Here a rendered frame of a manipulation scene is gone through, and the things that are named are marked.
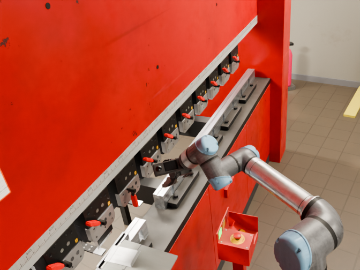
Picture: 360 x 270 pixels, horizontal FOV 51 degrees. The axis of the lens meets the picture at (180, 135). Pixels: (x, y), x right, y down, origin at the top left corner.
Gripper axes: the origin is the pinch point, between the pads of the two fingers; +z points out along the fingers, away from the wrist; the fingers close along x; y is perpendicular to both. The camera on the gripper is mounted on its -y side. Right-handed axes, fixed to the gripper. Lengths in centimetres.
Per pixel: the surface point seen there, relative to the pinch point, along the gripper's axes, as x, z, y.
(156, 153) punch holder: 15.2, 10.4, 8.5
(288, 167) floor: 17, 99, 201
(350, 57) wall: 131, 73, 358
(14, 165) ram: 3, -27, -61
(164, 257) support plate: -30.1, 10.7, -2.9
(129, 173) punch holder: 6.0, 5.1, -10.3
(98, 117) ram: 20.7, -18.8, -28.6
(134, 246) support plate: -21.5, 21.3, -9.4
